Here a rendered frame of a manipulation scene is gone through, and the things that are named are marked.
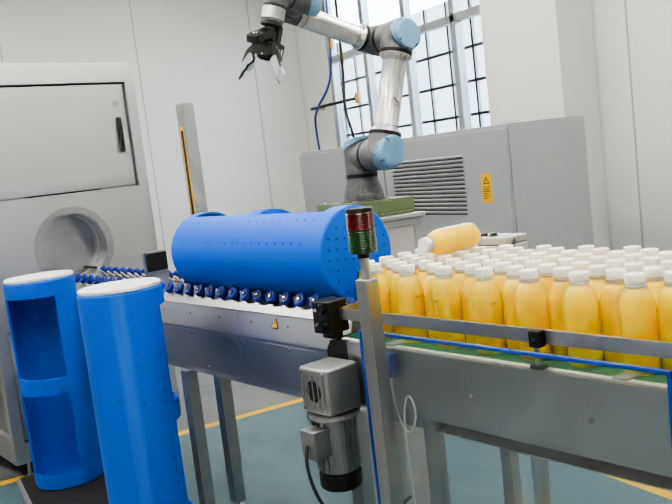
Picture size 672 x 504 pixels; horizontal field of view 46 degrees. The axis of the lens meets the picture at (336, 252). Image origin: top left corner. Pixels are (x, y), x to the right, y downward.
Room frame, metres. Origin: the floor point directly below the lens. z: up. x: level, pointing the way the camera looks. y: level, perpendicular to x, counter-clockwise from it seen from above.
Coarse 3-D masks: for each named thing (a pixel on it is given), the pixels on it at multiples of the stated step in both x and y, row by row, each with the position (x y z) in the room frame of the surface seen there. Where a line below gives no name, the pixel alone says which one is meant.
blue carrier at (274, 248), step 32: (192, 224) 2.86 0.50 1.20; (224, 224) 2.68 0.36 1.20; (256, 224) 2.53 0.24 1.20; (288, 224) 2.40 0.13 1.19; (320, 224) 2.28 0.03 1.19; (192, 256) 2.78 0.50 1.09; (224, 256) 2.62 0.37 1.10; (256, 256) 2.47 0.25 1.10; (288, 256) 2.34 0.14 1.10; (320, 256) 2.23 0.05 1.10; (352, 256) 2.30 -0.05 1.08; (256, 288) 2.58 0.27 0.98; (288, 288) 2.42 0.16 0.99; (320, 288) 2.29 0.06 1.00; (352, 288) 2.30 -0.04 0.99
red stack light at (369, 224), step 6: (348, 216) 1.73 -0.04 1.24; (354, 216) 1.73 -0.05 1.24; (360, 216) 1.72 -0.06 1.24; (366, 216) 1.73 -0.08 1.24; (372, 216) 1.74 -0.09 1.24; (348, 222) 1.74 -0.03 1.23; (354, 222) 1.73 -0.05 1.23; (360, 222) 1.72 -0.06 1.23; (366, 222) 1.73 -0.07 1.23; (372, 222) 1.74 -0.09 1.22; (348, 228) 1.74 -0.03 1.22; (354, 228) 1.73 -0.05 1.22; (360, 228) 1.72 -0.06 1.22; (366, 228) 1.72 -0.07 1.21; (372, 228) 1.73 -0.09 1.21
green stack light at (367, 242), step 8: (352, 232) 1.73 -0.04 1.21; (360, 232) 1.72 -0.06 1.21; (368, 232) 1.73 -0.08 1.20; (352, 240) 1.73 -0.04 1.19; (360, 240) 1.72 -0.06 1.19; (368, 240) 1.73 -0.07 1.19; (376, 240) 1.75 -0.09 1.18; (352, 248) 1.73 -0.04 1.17; (360, 248) 1.72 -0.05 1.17; (368, 248) 1.72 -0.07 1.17; (376, 248) 1.74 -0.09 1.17
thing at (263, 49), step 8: (264, 24) 2.61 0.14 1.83; (272, 24) 2.59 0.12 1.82; (280, 24) 2.60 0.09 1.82; (280, 32) 2.64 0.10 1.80; (272, 40) 2.58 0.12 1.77; (280, 40) 2.65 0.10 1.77; (256, 48) 2.59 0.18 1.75; (264, 48) 2.58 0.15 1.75; (272, 48) 2.57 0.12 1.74; (280, 48) 2.62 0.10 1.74; (264, 56) 2.60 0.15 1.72
